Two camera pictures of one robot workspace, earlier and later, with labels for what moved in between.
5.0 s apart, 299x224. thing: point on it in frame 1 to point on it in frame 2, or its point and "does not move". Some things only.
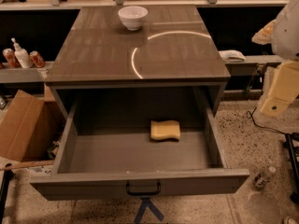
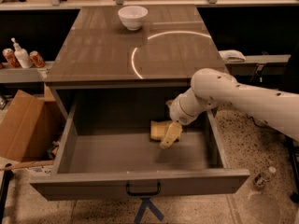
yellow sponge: x=163 y=130 does not move
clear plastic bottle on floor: x=262 y=178 does not move
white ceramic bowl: x=133 y=17 does not move
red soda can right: x=36 y=59 does not move
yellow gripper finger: x=271 y=34 to x=169 y=103
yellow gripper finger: x=284 y=89 to x=172 y=135
